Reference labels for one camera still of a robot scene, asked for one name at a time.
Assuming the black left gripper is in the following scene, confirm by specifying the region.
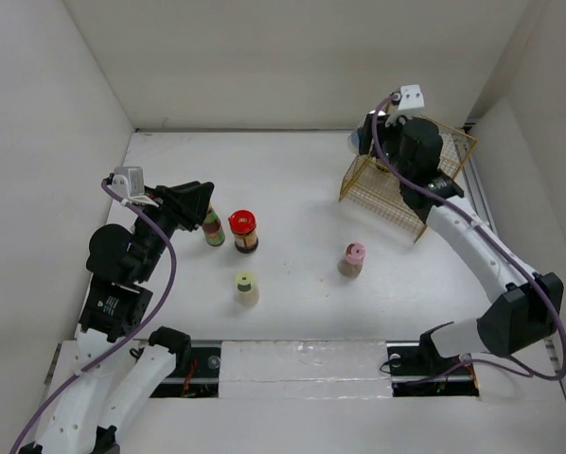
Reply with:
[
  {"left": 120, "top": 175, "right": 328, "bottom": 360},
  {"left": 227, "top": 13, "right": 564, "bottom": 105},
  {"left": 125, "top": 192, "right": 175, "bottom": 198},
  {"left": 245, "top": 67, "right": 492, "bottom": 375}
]
[{"left": 133, "top": 179, "right": 215, "bottom": 279}]

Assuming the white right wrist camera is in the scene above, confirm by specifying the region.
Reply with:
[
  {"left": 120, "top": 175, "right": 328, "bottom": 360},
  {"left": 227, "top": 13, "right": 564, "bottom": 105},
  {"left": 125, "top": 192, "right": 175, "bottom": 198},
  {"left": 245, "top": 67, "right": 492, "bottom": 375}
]
[{"left": 386, "top": 84, "right": 425, "bottom": 126}]

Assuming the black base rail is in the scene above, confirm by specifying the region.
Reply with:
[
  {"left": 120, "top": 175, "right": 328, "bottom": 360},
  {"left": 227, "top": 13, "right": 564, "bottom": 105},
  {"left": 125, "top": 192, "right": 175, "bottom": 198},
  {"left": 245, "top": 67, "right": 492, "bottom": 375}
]
[{"left": 44, "top": 342, "right": 563, "bottom": 401}]

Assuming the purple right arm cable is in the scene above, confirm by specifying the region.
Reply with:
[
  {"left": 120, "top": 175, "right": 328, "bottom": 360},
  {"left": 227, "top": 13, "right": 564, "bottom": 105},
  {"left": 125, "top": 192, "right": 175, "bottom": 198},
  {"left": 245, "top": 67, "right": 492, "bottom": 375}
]
[{"left": 370, "top": 92, "right": 566, "bottom": 382}]

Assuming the yellow cap spice shaker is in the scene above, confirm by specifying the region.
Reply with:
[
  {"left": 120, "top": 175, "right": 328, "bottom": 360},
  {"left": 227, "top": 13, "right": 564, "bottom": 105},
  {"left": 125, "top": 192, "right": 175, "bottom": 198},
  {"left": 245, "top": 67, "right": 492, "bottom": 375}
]
[{"left": 235, "top": 271, "right": 259, "bottom": 306}]

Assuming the pink cap spice shaker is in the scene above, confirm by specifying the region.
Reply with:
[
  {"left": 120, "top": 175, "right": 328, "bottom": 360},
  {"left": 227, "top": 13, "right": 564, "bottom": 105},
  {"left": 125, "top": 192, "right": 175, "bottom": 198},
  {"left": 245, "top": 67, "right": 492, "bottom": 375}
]
[{"left": 338, "top": 242, "right": 365, "bottom": 279}]

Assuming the green label sauce bottle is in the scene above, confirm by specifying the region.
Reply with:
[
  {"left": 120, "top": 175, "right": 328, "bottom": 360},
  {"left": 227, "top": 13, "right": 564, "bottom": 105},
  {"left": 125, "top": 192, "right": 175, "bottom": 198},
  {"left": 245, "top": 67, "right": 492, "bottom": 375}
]
[{"left": 202, "top": 205, "right": 225, "bottom": 247}]

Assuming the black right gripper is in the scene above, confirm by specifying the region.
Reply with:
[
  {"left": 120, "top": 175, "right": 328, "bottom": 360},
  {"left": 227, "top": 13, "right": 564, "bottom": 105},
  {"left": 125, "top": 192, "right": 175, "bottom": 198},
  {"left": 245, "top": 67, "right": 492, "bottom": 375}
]
[{"left": 357, "top": 112, "right": 412, "bottom": 183}]

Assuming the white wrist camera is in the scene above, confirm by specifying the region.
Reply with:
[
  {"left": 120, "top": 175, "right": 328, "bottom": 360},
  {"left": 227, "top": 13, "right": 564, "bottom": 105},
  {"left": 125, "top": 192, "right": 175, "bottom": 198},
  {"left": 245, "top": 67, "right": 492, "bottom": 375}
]
[
  {"left": 111, "top": 166, "right": 145, "bottom": 199},
  {"left": 386, "top": 84, "right": 425, "bottom": 126}
]

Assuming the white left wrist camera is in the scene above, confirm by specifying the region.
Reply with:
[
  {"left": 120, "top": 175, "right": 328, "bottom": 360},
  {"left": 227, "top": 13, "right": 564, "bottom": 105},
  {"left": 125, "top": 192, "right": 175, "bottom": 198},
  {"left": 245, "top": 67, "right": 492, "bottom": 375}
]
[{"left": 111, "top": 166, "right": 145, "bottom": 199}]

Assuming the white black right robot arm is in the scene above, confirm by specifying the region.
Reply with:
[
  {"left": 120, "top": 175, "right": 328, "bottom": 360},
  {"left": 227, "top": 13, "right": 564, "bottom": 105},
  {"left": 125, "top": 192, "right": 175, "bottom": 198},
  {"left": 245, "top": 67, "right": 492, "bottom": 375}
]
[{"left": 357, "top": 111, "right": 566, "bottom": 381}]

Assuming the red lid sauce jar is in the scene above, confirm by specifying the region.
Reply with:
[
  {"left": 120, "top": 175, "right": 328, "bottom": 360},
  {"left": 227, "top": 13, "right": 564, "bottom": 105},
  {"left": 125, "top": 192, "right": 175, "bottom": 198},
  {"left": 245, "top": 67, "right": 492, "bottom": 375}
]
[{"left": 228, "top": 210, "right": 258, "bottom": 254}]

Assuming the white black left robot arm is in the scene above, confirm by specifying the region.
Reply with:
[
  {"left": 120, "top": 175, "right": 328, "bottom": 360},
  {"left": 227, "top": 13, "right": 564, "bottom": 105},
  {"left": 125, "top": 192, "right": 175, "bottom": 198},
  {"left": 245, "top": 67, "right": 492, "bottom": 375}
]
[{"left": 11, "top": 174, "right": 214, "bottom": 453}]

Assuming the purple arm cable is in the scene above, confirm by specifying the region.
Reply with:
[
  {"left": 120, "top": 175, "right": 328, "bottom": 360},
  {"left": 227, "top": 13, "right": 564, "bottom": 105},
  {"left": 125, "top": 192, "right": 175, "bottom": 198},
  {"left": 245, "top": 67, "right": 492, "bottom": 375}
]
[
  {"left": 9, "top": 178, "right": 178, "bottom": 454},
  {"left": 370, "top": 92, "right": 566, "bottom": 382}
]

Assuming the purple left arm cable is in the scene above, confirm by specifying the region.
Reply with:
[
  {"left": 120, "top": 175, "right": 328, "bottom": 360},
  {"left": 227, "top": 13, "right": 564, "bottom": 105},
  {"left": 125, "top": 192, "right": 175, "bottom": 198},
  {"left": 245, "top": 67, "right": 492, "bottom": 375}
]
[{"left": 9, "top": 178, "right": 178, "bottom": 454}]

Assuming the silver cap blue shaker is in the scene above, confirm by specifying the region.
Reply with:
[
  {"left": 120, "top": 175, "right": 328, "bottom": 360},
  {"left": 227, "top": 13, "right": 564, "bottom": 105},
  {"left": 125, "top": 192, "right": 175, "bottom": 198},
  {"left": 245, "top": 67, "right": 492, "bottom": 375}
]
[{"left": 347, "top": 127, "right": 363, "bottom": 155}]

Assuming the yellow wire basket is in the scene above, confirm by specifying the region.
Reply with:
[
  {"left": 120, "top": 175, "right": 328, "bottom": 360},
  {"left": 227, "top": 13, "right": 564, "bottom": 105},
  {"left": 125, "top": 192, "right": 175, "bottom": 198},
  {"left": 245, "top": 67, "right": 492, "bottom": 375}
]
[{"left": 339, "top": 113, "right": 479, "bottom": 243}]

